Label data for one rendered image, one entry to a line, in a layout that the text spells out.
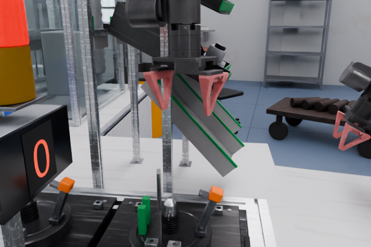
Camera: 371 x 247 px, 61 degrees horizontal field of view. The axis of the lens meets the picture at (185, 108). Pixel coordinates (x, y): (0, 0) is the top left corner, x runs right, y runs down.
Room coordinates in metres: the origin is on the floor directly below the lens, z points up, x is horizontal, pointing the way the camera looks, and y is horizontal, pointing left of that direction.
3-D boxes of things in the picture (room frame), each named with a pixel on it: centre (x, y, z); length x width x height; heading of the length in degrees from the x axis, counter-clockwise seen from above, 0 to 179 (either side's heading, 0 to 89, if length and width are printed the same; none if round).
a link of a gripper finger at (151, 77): (0.57, 0.03, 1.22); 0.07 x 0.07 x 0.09; 55
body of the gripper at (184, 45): (0.56, 0.00, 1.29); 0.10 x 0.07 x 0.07; 55
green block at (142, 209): (0.45, 0.07, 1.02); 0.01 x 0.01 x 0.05; 83
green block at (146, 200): (0.48, 0.07, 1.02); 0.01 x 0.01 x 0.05; 83
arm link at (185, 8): (0.56, 0.01, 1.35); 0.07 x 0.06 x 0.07; 70
